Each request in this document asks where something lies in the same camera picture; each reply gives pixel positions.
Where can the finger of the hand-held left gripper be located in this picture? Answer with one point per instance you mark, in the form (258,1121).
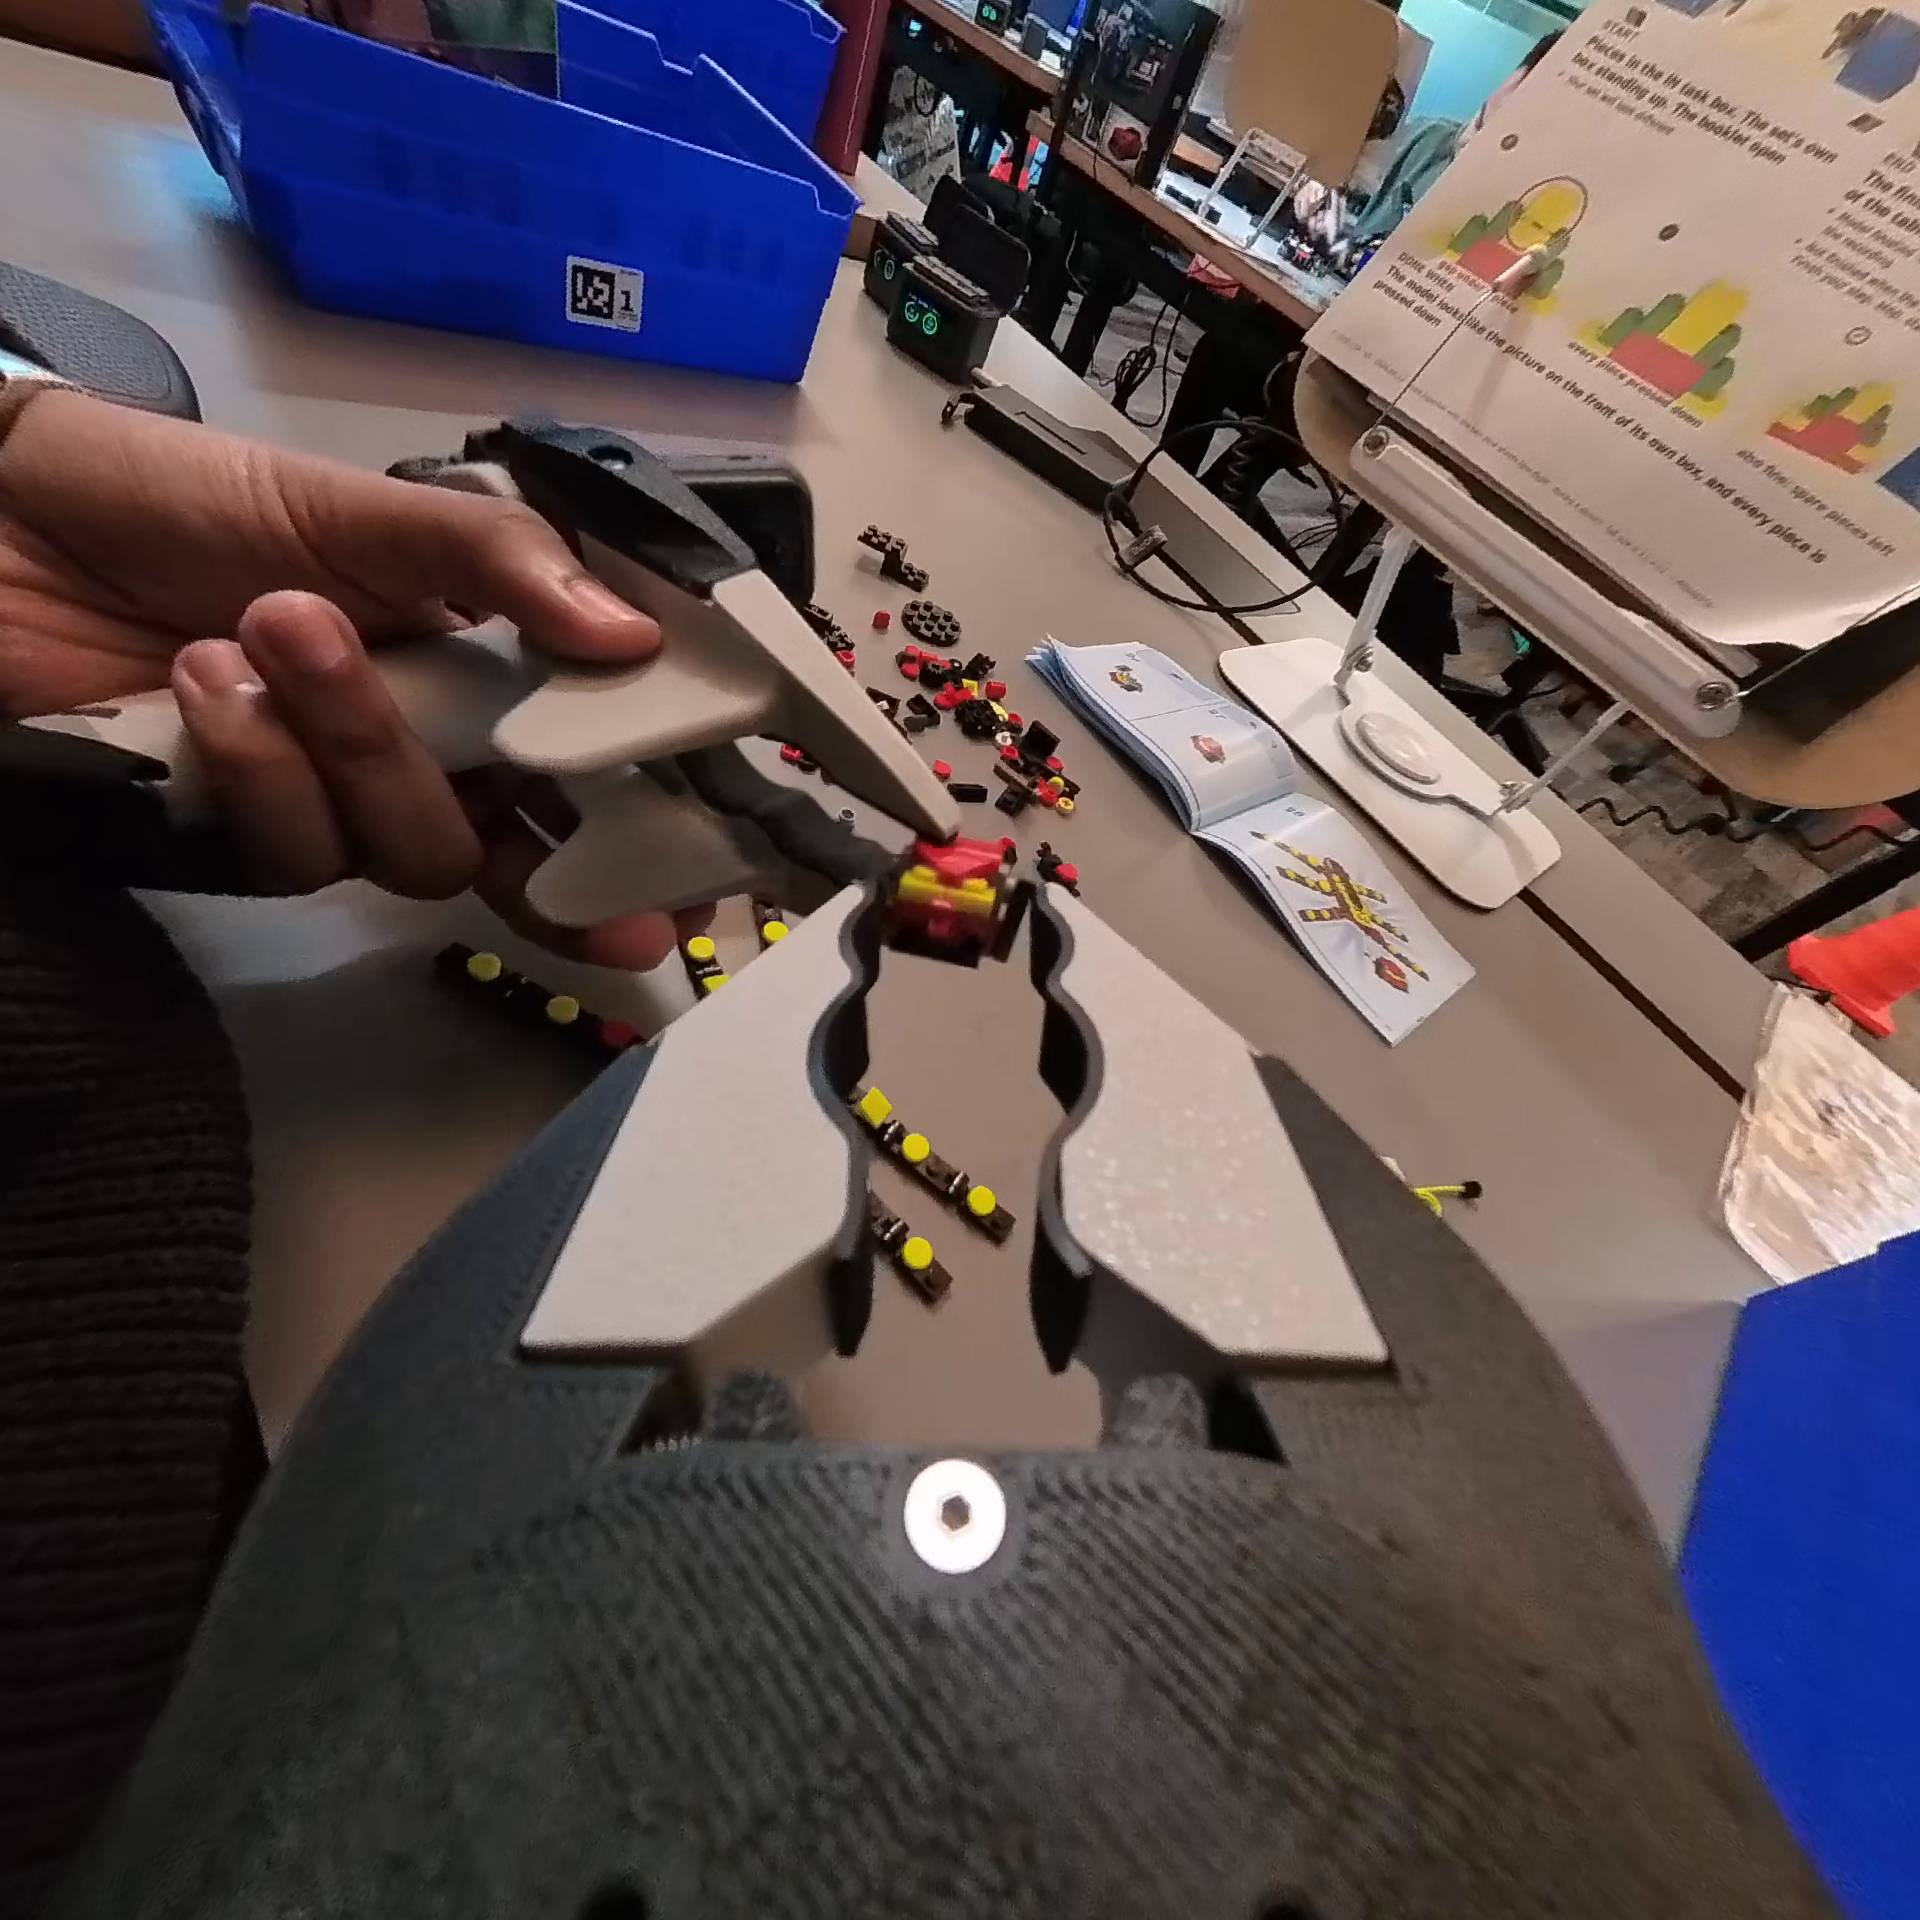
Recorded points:
(662,870)
(810,676)

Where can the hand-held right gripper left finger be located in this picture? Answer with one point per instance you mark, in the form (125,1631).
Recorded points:
(704,1200)

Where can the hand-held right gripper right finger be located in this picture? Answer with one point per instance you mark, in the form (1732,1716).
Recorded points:
(1201,1200)

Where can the red yellow black lego model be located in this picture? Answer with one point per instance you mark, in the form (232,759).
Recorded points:
(954,862)

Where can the black yellow-studded lego leg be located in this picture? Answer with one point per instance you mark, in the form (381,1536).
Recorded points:
(525,990)
(916,1148)
(700,954)
(918,1253)
(773,930)

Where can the pile of loose lego pieces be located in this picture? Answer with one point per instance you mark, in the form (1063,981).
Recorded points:
(932,617)

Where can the lego instruction booklet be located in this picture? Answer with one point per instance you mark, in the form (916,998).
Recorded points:
(1201,721)

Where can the cardboard lego box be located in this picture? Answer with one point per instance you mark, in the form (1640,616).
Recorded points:
(494,38)

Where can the person's left hand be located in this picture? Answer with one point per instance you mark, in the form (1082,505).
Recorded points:
(181,525)

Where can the blue plastic bin with tag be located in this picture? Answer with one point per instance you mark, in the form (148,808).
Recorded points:
(450,225)

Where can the black flat device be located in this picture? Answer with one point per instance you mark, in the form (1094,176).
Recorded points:
(1050,436)

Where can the black charging case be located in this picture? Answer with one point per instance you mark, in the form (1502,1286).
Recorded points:
(938,324)
(886,271)

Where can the white document stand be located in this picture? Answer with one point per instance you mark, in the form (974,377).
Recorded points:
(1305,704)

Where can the grey office chair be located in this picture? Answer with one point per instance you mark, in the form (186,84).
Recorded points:
(90,338)

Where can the clear plastic bag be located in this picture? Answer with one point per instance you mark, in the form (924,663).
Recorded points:
(1816,1142)

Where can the black product box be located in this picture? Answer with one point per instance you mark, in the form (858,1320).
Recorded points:
(1142,76)

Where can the orange cone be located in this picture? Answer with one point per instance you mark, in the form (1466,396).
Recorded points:
(1861,975)

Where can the beige cardboard panel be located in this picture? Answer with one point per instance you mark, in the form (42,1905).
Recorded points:
(1313,76)

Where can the printed instruction sheet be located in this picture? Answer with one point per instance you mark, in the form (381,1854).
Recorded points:
(1652,182)

